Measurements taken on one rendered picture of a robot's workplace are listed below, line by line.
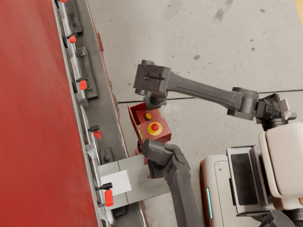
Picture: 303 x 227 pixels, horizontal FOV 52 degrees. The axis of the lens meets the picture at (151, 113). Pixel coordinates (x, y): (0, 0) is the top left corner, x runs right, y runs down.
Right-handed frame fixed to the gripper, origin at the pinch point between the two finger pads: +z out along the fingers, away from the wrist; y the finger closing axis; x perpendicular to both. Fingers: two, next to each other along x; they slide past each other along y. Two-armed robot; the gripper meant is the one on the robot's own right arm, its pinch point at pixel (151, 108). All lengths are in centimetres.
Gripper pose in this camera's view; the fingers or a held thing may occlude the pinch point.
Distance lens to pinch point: 157.0
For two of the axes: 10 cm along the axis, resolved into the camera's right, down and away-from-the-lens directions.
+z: -2.2, 4.5, 8.7
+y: -9.1, 2.3, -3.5
